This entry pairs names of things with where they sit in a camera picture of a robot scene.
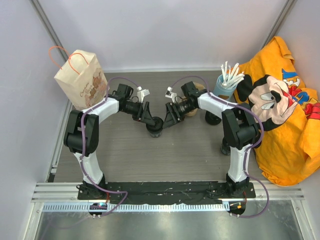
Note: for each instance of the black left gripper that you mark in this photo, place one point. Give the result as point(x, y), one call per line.
point(146, 117)

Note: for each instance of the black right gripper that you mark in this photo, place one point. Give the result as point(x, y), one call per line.
point(171, 118)

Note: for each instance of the black coffee cup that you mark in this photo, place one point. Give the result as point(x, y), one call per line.
point(155, 132)
point(225, 148)

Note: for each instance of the cream paper bag orange handles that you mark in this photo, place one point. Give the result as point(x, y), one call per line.
point(81, 78)

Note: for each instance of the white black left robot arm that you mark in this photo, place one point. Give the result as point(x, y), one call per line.
point(83, 129)

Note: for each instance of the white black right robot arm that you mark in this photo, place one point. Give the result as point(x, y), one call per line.
point(239, 128)

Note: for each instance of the black ribbed cup lid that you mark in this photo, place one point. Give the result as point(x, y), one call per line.
point(212, 119)

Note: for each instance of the brown pulp cup carrier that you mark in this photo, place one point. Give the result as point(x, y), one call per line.
point(191, 90)

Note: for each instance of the light blue straw cup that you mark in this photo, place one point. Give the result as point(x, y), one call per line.
point(222, 92)

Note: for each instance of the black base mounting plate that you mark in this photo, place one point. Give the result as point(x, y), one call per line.
point(163, 192)

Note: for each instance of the orange cartoon print cloth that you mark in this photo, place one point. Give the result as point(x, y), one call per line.
point(288, 111)

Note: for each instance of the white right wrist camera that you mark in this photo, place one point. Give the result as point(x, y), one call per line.
point(171, 95)

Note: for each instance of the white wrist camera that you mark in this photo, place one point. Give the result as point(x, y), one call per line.
point(171, 95)
point(141, 93)

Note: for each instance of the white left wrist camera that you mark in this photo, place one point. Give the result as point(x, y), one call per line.
point(141, 93)

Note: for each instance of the aluminium frame rail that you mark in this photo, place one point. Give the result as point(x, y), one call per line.
point(62, 197)

